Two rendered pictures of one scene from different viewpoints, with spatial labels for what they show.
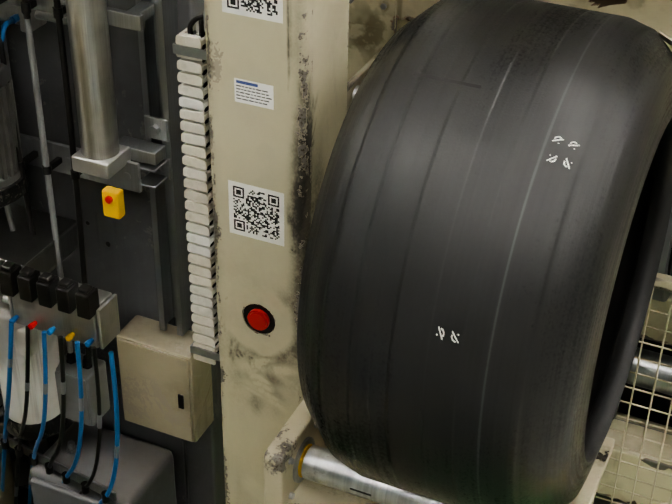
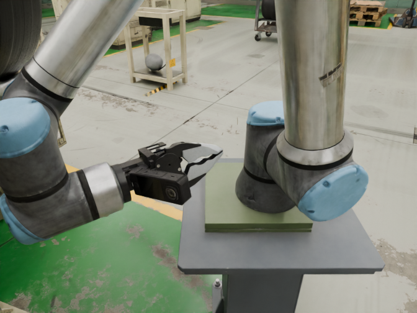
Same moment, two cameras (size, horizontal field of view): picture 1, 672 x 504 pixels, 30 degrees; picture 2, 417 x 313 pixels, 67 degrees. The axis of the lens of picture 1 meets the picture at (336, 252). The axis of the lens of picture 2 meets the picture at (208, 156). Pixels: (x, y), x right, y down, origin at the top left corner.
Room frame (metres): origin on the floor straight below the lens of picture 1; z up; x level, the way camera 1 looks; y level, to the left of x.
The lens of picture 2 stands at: (0.56, 0.79, 1.21)
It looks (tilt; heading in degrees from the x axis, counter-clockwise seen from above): 31 degrees down; 266
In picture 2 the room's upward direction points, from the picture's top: straight up
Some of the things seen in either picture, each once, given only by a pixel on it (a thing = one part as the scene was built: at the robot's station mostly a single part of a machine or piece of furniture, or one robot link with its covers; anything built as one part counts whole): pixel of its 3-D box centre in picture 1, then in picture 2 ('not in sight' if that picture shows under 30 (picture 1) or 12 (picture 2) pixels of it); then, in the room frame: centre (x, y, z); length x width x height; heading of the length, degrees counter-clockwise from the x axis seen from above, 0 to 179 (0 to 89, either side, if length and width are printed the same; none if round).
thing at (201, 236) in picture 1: (209, 204); not in sight; (1.35, 0.16, 1.19); 0.05 x 0.04 x 0.48; 157
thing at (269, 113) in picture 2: not in sight; (275, 138); (0.33, 0.06, 0.82); 0.17 x 0.15 x 0.18; 106
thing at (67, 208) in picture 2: not in sight; (51, 205); (0.79, 0.37, 0.88); 0.12 x 0.09 x 0.10; 26
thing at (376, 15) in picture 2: not in sight; (365, 12); (-3.85, -7.38, 0.22); 1.27 x 0.90 x 0.44; 56
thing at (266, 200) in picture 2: not in sight; (269, 177); (0.33, 0.05, 0.69); 0.19 x 0.19 x 0.10
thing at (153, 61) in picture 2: not in sight; (156, 48); (0.90, -2.97, 0.40); 0.60 x 0.35 x 0.80; 146
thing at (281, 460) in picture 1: (338, 393); not in sight; (1.34, -0.01, 0.90); 0.40 x 0.03 x 0.10; 157
